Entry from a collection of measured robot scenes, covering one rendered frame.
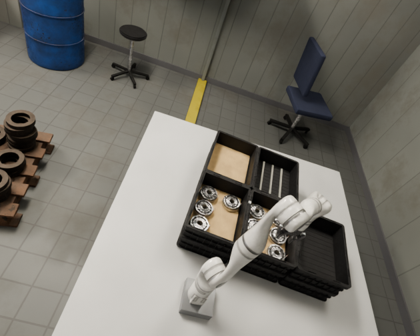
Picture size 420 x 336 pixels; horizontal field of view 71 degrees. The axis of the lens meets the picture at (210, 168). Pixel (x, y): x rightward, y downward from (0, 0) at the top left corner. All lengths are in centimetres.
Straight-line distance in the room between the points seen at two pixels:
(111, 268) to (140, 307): 23
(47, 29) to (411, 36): 395
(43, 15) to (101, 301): 283
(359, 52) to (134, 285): 363
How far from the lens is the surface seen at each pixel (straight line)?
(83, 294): 154
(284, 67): 415
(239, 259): 113
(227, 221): 167
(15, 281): 236
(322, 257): 187
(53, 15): 359
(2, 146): 284
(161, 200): 180
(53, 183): 272
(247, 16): 390
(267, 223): 105
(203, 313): 151
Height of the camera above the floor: 216
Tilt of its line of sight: 45 degrees down
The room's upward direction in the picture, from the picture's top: 25 degrees clockwise
